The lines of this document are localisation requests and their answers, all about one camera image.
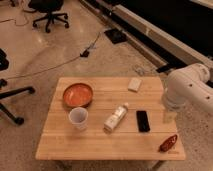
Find black floor cable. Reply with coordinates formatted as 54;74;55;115
0;30;104;81

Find red snack packet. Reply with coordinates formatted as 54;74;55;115
159;135;178;152

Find white plastic bottle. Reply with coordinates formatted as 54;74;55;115
104;103;129;132

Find black office chair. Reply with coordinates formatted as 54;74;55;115
28;0;69;33

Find white rectangular block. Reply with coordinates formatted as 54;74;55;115
128;78;141;92

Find black smartphone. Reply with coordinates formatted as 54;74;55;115
136;111;150;132

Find black floor mat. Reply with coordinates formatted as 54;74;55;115
105;29;127;44

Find wooden table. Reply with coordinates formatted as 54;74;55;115
36;77;186;161

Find white paper cup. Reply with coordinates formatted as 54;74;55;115
68;107;88;130

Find orange bowl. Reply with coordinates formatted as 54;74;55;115
63;83;93;108

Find black chair base left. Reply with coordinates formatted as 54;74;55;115
0;48;36;126

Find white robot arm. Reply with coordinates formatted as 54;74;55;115
161;63;213;123

